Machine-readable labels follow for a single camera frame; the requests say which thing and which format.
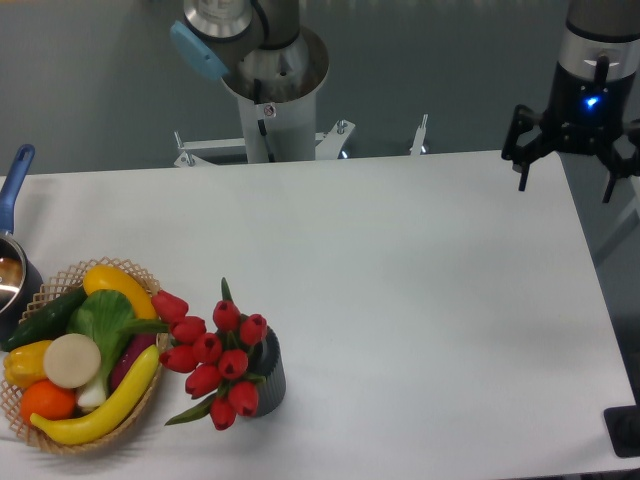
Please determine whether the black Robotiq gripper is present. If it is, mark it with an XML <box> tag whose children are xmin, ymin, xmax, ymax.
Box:
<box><xmin>501</xmin><ymin>65</ymin><xmax>639</xmax><ymax>203</ymax></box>

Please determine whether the red tulip bouquet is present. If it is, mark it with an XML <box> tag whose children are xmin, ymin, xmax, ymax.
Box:
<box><xmin>151</xmin><ymin>279</ymin><xmax>268</xmax><ymax>431</ymax></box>

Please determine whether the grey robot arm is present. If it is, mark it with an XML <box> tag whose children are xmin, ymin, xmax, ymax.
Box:
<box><xmin>501</xmin><ymin>1</ymin><xmax>639</xmax><ymax>203</ymax></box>

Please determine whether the dark grey ribbed vase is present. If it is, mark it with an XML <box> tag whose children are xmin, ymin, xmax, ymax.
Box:
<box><xmin>249</xmin><ymin>327</ymin><xmax>286</xmax><ymax>418</ymax></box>

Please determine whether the black device at table edge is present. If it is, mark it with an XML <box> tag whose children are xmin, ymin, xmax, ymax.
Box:
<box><xmin>604</xmin><ymin>405</ymin><xmax>639</xmax><ymax>458</ymax></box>

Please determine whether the purple eggplant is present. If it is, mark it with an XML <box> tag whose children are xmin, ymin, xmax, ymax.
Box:
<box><xmin>109</xmin><ymin>334</ymin><xmax>156</xmax><ymax>392</ymax></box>

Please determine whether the yellow squash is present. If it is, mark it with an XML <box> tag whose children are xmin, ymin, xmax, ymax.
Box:
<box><xmin>83</xmin><ymin>265</ymin><xmax>157</xmax><ymax>320</ymax></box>

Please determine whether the green bok choy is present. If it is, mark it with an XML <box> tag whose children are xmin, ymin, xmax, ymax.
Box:
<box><xmin>67</xmin><ymin>290</ymin><xmax>168</xmax><ymax>413</ymax></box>

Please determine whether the yellow banana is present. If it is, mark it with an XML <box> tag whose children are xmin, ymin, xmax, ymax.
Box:
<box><xmin>30</xmin><ymin>345</ymin><xmax>160</xmax><ymax>446</ymax></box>

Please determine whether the woven wicker basket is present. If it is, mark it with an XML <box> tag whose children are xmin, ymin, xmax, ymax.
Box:
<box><xmin>1</xmin><ymin>257</ymin><xmax>168</xmax><ymax>455</ymax></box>

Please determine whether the beige round disc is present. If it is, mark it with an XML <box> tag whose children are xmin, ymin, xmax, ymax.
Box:
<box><xmin>44</xmin><ymin>333</ymin><xmax>102</xmax><ymax>389</ymax></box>

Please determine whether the green cucumber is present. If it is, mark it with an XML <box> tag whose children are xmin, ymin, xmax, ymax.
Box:
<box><xmin>1</xmin><ymin>288</ymin><xmax>87</xmax><ymax>352</ymax></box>

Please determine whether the orange fruit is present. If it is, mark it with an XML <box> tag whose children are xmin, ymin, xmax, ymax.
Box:
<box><xmin>20</xmin><ymin>380</ymin><xmax>76</xmax><ymax>424</ymax></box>

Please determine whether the yellow bell pepper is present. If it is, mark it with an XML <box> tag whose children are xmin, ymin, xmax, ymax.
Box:
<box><xmin>3</xmin><ymin>340</ymin><xmax>53</xmax><ymax>389</ymax></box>

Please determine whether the white metal mounting frame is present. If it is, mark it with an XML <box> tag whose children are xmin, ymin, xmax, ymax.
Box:
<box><xmin>173</xmin><ymin>113</ymin><xmax>430</xmax><ymax>168</ymax></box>

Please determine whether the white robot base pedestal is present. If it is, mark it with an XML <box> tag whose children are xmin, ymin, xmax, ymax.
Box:
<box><xmin>168</xmin><ymin>0</ymin><xmax>331</xmax><ymax>164</ymax></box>

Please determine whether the blue handled saucepan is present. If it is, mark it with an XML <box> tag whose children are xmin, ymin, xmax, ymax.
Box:
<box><xmin>1</xmin><ymin>144</ymin><xmax>42</xmax><ymax>341</ymax></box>

